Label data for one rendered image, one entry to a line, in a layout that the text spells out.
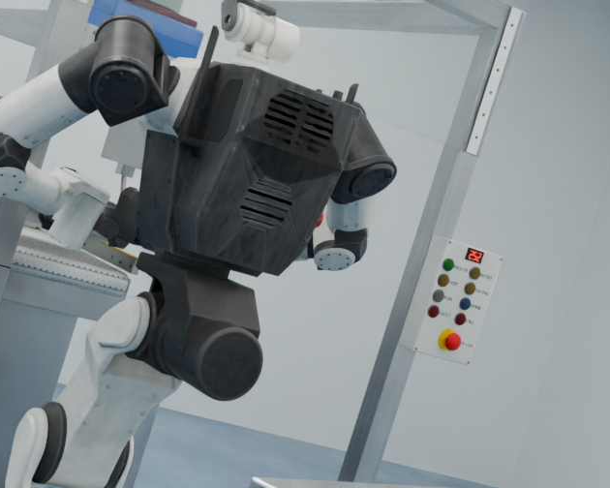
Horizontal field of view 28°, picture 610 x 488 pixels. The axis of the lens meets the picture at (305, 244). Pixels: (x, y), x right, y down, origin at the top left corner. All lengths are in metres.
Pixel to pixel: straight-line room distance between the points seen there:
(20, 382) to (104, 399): 0.53
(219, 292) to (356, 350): 4.56
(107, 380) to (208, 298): 0.28
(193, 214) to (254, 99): 0.19
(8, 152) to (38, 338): 0.72
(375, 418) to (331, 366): 3.62
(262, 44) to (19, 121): 0.41
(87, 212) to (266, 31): 0.47
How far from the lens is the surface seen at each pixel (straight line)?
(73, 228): 2.18
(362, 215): 2.20
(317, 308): 6.28
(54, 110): 1.90
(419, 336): 2.70
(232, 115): 1.79
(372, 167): 2.02
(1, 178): 1.97
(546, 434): 6.84
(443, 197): 2.74
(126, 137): 2.53
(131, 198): 2.43
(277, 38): 1.99
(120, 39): 1.85
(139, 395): 2.08
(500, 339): 6.79
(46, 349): 2.58
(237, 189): 1.80
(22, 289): 2.43
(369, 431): 2.77
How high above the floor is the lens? 1.09
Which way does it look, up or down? 1 degrees down
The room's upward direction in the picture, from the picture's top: 18 degrees clockwise
